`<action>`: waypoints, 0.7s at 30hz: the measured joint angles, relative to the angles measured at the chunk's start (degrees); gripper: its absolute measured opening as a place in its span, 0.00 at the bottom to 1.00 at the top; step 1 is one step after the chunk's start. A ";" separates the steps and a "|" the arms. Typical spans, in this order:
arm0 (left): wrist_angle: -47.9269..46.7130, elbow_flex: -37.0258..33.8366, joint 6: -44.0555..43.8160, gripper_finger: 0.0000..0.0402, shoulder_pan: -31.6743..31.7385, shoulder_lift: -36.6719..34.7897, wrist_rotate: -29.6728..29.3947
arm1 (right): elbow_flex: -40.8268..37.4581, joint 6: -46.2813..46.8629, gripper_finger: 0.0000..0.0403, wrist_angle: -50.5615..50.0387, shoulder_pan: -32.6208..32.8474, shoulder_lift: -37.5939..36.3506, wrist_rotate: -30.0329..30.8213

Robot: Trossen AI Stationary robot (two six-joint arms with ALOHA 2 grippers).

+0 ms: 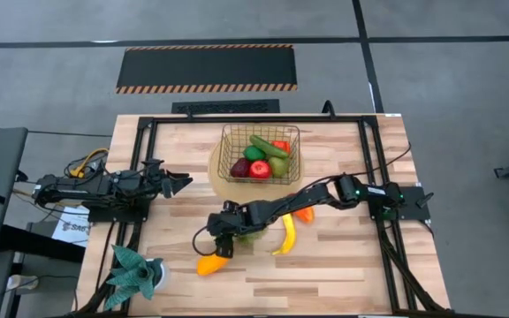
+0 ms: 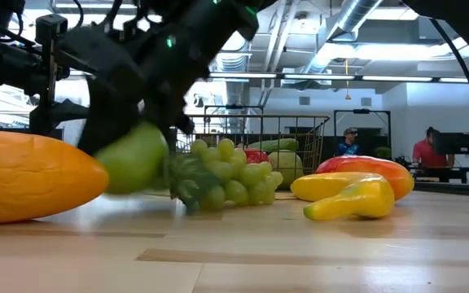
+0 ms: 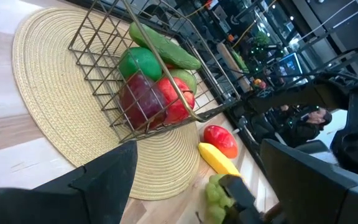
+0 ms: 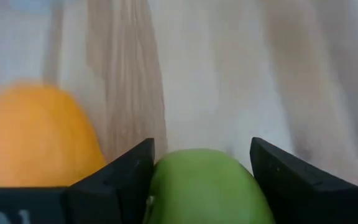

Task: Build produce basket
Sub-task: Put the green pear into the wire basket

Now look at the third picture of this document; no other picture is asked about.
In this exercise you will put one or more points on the green grape bunch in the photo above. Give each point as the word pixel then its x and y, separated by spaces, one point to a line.
pixel 214 196

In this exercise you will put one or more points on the yellow banana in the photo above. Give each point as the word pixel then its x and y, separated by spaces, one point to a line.
pixel 216 158

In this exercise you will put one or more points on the bright red apple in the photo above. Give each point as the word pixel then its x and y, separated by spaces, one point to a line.
pixel 177 102

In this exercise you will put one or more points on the person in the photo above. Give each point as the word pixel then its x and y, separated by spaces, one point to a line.
pixel 317 118

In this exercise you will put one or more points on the round woven straw placemat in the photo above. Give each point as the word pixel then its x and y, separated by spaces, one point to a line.
pixel 57 109

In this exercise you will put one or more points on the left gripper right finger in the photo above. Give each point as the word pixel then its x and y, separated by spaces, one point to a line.
pixel 315 199

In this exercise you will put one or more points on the green leafy plant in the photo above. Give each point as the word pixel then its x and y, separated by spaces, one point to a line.
pixel 261 39

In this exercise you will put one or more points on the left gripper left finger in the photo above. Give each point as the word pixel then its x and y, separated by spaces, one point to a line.
pixel 57 205

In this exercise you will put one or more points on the red orange mango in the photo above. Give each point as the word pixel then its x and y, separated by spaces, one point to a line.
pixel 221 140

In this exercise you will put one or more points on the dark red apple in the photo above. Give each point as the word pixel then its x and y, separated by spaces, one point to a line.
pixel 141 99

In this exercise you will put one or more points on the monitor with blue screen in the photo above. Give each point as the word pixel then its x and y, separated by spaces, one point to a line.
pixel 291 65

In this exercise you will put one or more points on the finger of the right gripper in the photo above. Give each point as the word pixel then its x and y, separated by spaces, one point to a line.
pixel 306 98

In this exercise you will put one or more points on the dark green lime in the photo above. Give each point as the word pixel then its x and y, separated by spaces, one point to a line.
pixel 141 62

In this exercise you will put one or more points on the green cucumber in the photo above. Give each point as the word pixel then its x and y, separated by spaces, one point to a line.
pixel 166 49

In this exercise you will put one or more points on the pale green apple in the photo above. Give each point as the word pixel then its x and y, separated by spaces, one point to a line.
pixel 186 77

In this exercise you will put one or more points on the wooden station table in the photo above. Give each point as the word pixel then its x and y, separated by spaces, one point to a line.
pixel 228 59

